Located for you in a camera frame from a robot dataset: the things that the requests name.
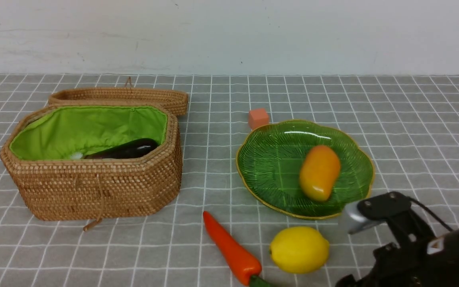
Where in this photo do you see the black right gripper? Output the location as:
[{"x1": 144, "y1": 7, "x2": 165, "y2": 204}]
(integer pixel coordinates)
[{"x1": 335, "y1": 215, "x2": 435, "y2": 287}]

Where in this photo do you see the yellow lemon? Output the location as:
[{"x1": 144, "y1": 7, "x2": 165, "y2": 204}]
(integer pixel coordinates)
[{"x1": 269, "y1": 226, "x2": 330, "y2": 274}]

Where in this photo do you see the orange yellow mango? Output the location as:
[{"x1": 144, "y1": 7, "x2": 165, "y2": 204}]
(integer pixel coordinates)
[{"x1": 299, "y1": 145, "x2": 341, "y2": 202}]

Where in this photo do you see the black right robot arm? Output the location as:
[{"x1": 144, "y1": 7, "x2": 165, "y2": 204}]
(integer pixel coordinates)
[{"x1": 336, "y1": 229, "x2": 459, "y2": 287}]

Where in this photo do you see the orange carrot green stem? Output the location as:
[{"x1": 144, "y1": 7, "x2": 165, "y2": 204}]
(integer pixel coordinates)
[{"x1": 202, "y1": 211, "x2": 273, "y2": 287}]

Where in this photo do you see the green glass leaf plate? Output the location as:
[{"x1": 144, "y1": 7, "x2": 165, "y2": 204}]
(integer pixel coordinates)
[{"x1": 235, "y1": 120, "x2": 375, "y2": 220}]

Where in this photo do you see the small orange cube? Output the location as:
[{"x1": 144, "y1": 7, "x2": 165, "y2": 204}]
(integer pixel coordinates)
[{"x1": 248, "y1": 108, "x2": 270, "y2": 130}]

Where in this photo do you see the woven rattan basket lid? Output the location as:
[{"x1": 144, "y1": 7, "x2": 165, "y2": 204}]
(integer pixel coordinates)
[{"x1": 48, "y1": 77, "x2": 189, "y2": 116}]

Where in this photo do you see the dark purple eggplant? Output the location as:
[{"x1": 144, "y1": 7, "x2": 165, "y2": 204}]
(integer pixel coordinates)
[{"x1": 81, "y1": 138, "x2": 159, "y2": 159}]

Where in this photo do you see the woven rattan basket green lining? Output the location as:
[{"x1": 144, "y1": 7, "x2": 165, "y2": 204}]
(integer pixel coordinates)
[{"x1": 0, "y1": 104, "x2": 183, "y2": 232}]

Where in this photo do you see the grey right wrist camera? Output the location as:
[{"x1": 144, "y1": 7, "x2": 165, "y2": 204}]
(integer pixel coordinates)
[{"x1": 338, "y1": 191, "x2": 412, "y2": 235}]

